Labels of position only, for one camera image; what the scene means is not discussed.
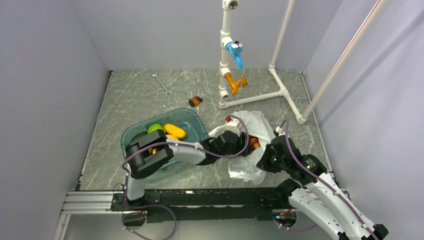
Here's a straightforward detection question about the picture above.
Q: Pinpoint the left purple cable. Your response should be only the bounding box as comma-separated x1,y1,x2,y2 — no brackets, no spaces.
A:
120,115,250,240

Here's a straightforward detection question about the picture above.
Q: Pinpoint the blue tap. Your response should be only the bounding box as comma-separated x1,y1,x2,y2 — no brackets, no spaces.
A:
225,40,244,69

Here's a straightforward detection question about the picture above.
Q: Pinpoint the yellow fake mango upper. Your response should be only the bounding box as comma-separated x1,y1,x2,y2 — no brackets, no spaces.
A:
163,123,187,139

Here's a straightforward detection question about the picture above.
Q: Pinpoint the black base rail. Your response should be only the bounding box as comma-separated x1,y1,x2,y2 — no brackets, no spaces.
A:
110,187,291,223

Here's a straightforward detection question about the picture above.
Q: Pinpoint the orange fake fruit in bag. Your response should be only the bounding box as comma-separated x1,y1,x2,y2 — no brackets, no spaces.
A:
249,137,261,150

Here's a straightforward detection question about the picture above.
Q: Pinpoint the silver wrench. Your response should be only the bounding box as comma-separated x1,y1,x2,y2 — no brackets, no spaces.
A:
150,72,174,97

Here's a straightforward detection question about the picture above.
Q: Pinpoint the small orange fake fruit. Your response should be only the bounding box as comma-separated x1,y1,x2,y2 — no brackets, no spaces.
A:
148,148,157,155

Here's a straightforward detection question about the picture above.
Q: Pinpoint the small orange black brush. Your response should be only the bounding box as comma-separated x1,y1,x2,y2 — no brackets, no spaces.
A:
188,96,204,107

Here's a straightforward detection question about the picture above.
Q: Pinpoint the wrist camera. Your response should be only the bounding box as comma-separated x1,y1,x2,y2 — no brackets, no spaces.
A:
273,126,286,137
224,116,242,137

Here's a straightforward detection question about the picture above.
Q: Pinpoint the white pvc pipe frame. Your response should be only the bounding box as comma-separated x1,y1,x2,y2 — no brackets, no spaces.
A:
217,0,388,126

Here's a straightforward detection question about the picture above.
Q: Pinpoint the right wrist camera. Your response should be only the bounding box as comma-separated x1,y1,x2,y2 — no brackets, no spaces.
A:
273,126,286,137

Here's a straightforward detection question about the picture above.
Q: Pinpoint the yellow fake mango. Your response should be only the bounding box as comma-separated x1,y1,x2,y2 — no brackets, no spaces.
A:
163,123,187,139
166,134,180,141

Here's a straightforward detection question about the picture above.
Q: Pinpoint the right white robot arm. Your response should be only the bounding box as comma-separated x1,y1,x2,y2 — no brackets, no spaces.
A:
256,134,389,240

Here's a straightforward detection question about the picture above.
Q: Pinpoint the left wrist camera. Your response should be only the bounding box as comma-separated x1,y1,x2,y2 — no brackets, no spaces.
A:
224,116,242,137

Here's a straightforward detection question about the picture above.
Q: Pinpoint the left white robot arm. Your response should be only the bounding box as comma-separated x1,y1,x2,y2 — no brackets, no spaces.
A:
121,130,250,210

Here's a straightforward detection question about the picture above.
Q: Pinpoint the teal plastic tub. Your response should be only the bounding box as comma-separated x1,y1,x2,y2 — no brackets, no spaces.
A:
120,108,209,169

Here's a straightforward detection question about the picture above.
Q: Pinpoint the yellow fake mango middle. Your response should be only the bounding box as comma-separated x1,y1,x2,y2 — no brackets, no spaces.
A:
166,134,180,141

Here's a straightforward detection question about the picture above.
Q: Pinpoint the green fake lime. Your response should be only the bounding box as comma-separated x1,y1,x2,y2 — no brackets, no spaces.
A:
147,123,166,134

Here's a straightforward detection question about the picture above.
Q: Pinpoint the orange tap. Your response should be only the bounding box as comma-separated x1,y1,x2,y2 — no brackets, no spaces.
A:
224,72,248,96

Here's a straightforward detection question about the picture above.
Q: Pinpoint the white plastic bag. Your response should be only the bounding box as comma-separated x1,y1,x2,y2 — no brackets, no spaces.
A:
228,110,274,186

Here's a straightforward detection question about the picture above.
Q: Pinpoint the dark green fake avocado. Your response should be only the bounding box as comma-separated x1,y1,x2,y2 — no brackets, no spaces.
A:
131,131,148,142

